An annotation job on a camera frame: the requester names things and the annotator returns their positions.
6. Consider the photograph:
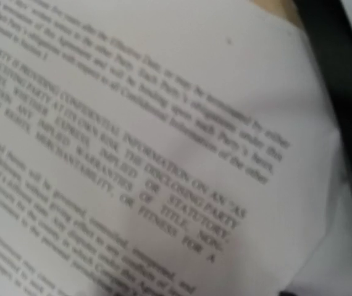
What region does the printed text paper sheet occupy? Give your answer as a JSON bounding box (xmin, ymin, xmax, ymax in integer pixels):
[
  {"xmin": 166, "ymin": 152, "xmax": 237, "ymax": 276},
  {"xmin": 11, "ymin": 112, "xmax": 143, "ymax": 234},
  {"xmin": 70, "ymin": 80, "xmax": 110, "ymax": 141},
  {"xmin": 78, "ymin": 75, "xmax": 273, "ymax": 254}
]
[{"xmin": 0, "ymin": 1, "xmax": 339, "ymax": 295}]

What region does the black clip folder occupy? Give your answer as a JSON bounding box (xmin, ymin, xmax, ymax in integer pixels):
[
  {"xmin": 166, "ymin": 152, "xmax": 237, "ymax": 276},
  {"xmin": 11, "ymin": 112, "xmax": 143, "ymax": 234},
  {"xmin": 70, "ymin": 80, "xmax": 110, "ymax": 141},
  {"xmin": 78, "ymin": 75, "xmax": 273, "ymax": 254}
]
[{"xmin": 293, "ymin": 0, "xmax": 352, "ymax": 235}]

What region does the white paper sheet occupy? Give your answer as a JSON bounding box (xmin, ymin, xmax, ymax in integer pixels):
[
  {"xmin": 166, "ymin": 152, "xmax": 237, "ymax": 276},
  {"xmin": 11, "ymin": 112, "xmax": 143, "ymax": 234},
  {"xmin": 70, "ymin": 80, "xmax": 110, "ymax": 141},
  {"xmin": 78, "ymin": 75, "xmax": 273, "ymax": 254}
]
[{"xmin": 274, "ymin": 132, "xmax": 352, "ymax": 296}]

